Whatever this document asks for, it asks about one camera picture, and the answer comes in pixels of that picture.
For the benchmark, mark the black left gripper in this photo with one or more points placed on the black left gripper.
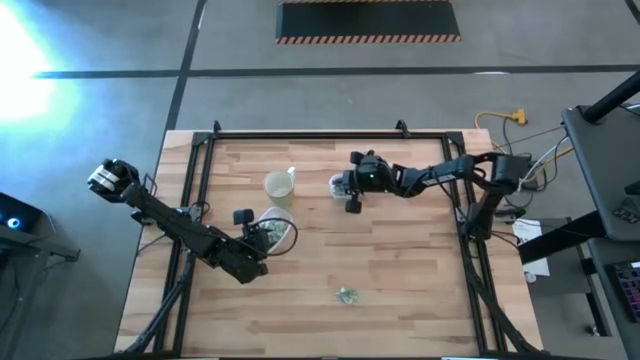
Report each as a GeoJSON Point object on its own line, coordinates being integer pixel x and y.
{"type": "Point", "coordinates": [257, 245]}

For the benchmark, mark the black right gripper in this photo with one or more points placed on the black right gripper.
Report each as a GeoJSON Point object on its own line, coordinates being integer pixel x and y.
{"type": "Point", "coordinates": [372, 175]}

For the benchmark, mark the green stevia packet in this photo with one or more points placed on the green stevia packet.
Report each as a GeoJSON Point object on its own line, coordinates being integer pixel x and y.
{"type": "Point", "coordinates": [347, 295]}
{"type": "Point", "coordinates": [340, 189]}
{"type": "Point", "coordinates": [281, 228]}
{"type": "Point", "coordinates": [272, 236]}

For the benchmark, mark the small clear plastic container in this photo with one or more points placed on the small clear plastic container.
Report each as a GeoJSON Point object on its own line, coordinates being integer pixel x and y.
{"type": "Point", "coordinates": [334, 186]}

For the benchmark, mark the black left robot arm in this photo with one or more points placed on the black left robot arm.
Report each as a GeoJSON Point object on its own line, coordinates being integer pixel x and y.
{"type": "Point", "coordinates": [170, 225]}

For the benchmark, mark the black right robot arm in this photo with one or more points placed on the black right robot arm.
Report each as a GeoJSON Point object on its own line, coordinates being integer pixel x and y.
{"type": "Point", "coordinates": [440, 175]}

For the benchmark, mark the wide clear plastic container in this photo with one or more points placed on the wide clear plastic container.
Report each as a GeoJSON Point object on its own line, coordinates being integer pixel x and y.
{"type": "Point", "coordinates": [277, 214]}

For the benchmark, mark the black hazard-striped floor mat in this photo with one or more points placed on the black hazard-striped floor mat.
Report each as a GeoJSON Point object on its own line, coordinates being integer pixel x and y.
{"type": "Point", "coordinates": [367, 20]}

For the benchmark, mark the white paper sheet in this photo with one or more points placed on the white paper sheet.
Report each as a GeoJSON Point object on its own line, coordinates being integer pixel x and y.
{"type": "Point", "coordinates": [532, 235]}

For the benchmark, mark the black desk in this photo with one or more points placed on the black desk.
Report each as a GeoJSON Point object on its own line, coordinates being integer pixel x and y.
{"type": "Point", "coordinates": [610, 170]}
{"type": "Point", "coordinates": [600, 260]}

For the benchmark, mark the black device blue light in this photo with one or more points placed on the black device blue light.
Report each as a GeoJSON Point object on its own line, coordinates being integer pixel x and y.
{"type": "Point", "coordinates": [20, 212]}

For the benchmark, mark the black pole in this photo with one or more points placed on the black pole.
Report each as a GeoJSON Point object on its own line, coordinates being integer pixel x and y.
{"type": "Point", "coordinates": [612, 97]}

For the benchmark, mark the black keyboard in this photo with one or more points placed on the black keyboard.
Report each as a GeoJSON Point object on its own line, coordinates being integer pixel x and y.
{"type": "Point", "coordinates": [630, 290]}

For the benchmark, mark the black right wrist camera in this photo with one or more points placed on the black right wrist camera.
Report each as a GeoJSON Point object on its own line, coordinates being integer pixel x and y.
{"type": "Point", "coordinates": [356, 157]}

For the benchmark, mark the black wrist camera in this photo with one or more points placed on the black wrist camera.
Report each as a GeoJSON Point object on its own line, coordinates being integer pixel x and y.
{"type": "Point", "coordinates": [243, 216]}
{"type": "Point", "coordinates": [356, 157]}

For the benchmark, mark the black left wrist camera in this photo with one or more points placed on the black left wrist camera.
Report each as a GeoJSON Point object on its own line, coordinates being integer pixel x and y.
{"type": "Point", "coordinates": [243, 216]}

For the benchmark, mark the black aluminium table frame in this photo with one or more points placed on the black aluminium table frame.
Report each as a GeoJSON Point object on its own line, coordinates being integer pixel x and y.
{"type": "Point", "coordinates": [325, 135]}

